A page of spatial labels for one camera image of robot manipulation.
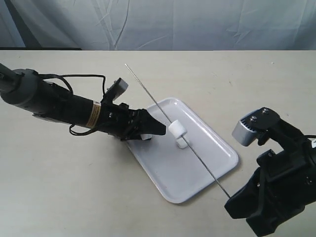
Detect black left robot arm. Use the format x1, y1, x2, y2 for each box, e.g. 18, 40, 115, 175
0, 65, 166, 141

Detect white rectangular plastic tray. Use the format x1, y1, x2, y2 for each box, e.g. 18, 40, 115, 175
127, 98, 238, 203

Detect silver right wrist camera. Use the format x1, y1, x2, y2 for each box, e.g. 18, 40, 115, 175
231, 107, 304, 149

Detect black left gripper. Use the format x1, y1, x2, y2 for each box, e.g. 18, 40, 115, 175
98, 103, 166, 141

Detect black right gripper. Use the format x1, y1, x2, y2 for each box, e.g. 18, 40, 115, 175
224, 148, 316, 237

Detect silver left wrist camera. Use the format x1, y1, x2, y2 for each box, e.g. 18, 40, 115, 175
105, 78, 128, 101

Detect white marshmallow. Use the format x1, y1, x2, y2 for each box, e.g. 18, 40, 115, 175
168, 120, 187, 139
141, 134, 153, 141
176, 137, 188, 149

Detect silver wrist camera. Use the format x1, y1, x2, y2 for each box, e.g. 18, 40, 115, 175
231, 107, 304, 149
105, 78, 128, 101

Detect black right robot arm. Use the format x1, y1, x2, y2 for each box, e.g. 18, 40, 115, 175
224, 138, 316, 237

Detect white backdrop curtain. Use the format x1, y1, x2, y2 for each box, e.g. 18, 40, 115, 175
0, 0, 316, 51

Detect thin metal skewer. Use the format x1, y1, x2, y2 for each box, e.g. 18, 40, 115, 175
124, 63, 231, 198

